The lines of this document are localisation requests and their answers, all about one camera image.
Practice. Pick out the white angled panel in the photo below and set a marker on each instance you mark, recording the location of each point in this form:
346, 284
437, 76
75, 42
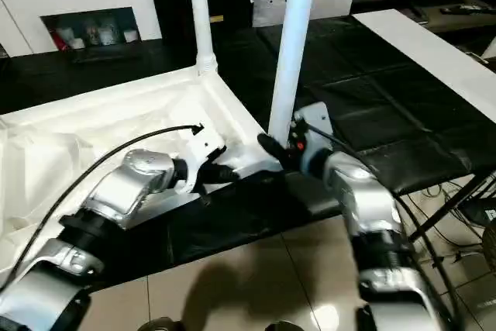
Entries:
490, 50

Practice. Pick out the black cabinet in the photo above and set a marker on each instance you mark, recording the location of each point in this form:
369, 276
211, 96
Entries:
174, 5

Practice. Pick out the white cup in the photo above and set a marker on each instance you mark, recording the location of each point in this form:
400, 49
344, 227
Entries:
129, 36

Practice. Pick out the dark robot leg part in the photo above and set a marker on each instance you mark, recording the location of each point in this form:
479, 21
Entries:
159, 325
284, 326

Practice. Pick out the white board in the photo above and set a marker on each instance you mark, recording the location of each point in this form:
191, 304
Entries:
426, 48

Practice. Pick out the white plastic upturned table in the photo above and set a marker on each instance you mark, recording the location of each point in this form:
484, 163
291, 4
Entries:
368, 94

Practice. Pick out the black floor stand foot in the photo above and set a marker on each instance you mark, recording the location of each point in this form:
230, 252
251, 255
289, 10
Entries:
445, 214

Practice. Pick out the yellow label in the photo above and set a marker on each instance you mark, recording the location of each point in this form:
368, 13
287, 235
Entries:
217, 19

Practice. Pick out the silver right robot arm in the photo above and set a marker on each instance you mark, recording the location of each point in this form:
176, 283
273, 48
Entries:
364, 199

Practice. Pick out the white plastic table top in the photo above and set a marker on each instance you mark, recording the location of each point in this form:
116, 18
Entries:
97, 114

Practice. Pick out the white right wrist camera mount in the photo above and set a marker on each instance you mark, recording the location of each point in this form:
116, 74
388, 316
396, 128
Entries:
317, 118

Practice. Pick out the red bottle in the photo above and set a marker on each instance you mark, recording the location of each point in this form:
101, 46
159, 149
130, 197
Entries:
58, 40

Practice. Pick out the black box with white label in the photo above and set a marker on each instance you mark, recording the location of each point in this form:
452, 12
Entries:
480, 211

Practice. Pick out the black remote control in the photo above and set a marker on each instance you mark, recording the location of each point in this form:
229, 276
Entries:
465, 8

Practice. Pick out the brown round wicker object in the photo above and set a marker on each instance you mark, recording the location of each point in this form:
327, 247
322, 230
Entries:
490, 249

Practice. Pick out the white plastic table leg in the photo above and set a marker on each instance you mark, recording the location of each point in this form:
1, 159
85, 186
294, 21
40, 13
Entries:
201, 17
294, 36

